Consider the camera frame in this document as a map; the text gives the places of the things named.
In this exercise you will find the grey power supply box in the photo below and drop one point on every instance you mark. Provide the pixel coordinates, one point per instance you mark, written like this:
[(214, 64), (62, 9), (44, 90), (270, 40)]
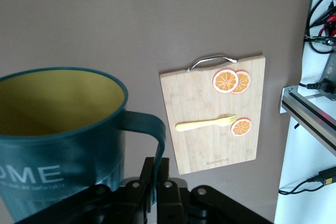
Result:
[(331, 66)]

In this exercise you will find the yellow plastic fork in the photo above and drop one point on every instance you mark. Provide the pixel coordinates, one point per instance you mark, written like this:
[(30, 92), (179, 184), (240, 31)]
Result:
[(199, 125)]

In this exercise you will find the teal cup yellow inside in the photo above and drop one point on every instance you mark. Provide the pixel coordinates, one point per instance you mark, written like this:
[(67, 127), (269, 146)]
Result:
[(52, 155)]

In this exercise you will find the orange fruit slice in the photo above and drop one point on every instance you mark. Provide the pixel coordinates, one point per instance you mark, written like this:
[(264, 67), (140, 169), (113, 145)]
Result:
[(241, 128), (245, 83), (225, 81)]

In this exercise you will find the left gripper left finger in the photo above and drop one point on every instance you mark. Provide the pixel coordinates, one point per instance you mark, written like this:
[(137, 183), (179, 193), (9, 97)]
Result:
[(131, 200)]

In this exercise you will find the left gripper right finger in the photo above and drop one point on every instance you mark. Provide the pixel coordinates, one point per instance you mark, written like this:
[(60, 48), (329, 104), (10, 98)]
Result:
[(170, 203)]

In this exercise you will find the aluminium camera post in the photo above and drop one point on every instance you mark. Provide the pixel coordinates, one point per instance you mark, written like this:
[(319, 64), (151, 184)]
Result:
[(309, 108)]

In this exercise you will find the bamboo cutting board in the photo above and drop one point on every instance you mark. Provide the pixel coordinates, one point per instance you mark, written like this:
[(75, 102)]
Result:
[(204, 103)]

